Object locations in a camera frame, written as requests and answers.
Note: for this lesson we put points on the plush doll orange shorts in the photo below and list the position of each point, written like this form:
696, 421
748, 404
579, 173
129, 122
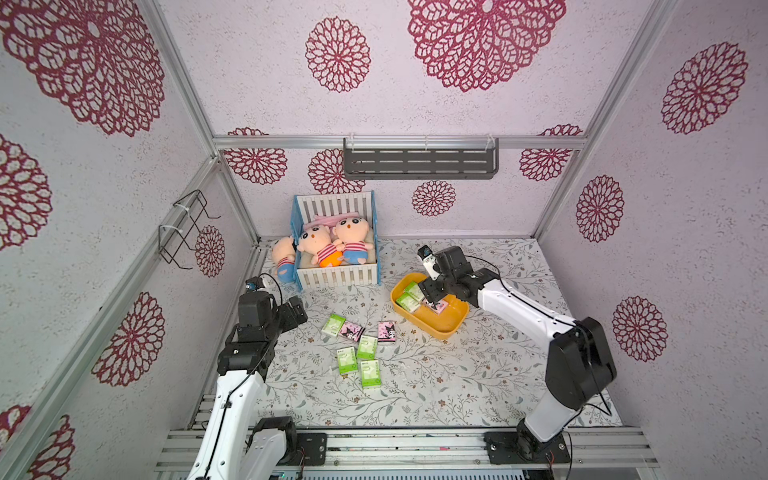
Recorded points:
318, 244

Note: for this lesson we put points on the green tissue pack bottom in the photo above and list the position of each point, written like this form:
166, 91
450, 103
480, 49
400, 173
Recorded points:
370, 373

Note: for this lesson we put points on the pink pillow in crib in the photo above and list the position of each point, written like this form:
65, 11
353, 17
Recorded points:
329, 221

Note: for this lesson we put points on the grey wall shelf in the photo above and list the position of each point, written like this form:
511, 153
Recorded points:
424, 163

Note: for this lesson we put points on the blue white toy crib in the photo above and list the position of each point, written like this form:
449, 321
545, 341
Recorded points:
305, 209

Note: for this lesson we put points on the pink kuromi tissue pack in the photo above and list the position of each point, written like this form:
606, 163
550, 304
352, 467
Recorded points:
352, 331
438, 307
386, 332

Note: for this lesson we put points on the yellow plastic storage box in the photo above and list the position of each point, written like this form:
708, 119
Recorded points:
439, 325

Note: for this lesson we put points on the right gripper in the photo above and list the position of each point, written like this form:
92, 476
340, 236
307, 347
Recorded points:
432, 290

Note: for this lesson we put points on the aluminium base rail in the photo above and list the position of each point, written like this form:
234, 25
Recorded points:
599, 447

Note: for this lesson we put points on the black wire wall rack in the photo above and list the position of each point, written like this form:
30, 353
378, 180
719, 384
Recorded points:
174, 236

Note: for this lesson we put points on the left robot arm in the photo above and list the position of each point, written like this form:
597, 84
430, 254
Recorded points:
235, 445

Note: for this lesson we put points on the plush doll blue shorts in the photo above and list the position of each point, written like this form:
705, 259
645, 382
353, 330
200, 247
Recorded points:
351, 237

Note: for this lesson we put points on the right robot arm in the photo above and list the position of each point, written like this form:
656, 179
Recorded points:
579, 361

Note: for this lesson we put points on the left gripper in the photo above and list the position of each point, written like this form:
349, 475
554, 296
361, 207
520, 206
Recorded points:
290, 319

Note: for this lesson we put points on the plush doll outside crib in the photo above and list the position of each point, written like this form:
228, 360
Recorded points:
284, 259

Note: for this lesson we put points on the pink kuromi tissue pack bottom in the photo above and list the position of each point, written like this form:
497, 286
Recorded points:
438, 307

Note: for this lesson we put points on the green tissue pack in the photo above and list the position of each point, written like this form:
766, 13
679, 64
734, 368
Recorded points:
408, 303
370, 373
347, 360
413, 289
367, 348
334, 325

